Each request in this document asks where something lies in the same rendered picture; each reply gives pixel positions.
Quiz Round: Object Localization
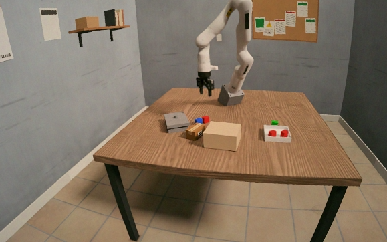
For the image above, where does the blue block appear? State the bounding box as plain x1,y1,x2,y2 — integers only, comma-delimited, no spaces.
195,118,203,124

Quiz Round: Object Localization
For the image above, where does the light wooden cabinet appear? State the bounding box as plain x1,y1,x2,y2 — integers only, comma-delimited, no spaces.
203,121,241,151

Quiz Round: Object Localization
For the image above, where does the grey lid with small knob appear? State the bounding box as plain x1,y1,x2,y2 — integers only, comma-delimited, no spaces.
164,112,190,128

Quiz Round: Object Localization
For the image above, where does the red block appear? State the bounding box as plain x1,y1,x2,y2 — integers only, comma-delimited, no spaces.
202,116,209,124
268,130,277,137
280,130,289,137

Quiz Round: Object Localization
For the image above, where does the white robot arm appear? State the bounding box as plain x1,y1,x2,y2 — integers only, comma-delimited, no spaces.
195,0,253,94

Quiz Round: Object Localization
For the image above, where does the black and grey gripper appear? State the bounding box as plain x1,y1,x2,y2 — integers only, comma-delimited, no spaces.
196,71,214,97

